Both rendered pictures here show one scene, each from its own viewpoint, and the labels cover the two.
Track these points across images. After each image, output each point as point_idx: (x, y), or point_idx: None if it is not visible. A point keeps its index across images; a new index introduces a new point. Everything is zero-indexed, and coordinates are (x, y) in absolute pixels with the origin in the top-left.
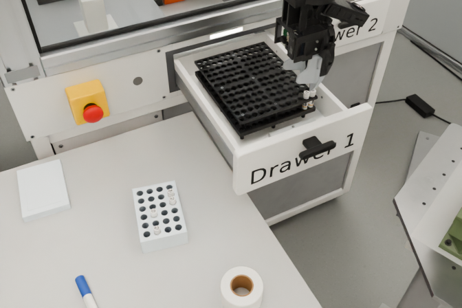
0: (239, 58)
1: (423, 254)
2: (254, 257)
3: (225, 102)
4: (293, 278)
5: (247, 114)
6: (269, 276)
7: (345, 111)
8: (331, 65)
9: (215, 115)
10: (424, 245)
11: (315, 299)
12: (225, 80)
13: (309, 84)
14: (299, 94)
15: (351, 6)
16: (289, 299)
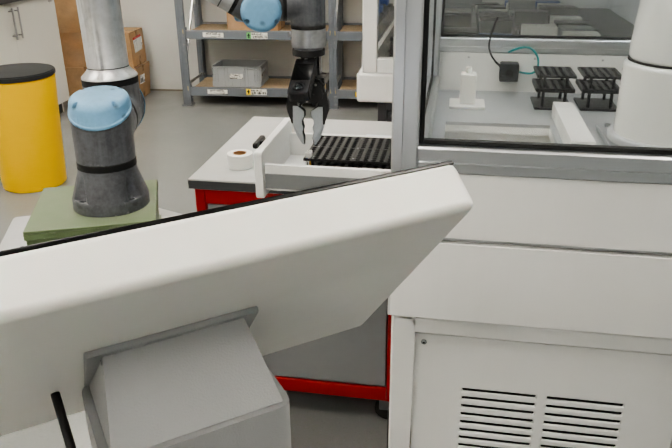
0: (389, 150)
1: (167, 212)
2: (254, 174)
3: (345, 136)
4: (225, 178)
5: (323, 138)
6: (237, 174)
7: (266, 144)
8: (287, 111)
9: (338, 134)
10: (170, 215)
11: (206, 179)
12: (368, 141)
13: (305, 137)
14: (315, 154)
15: (298, 79)
16: (218, 174)
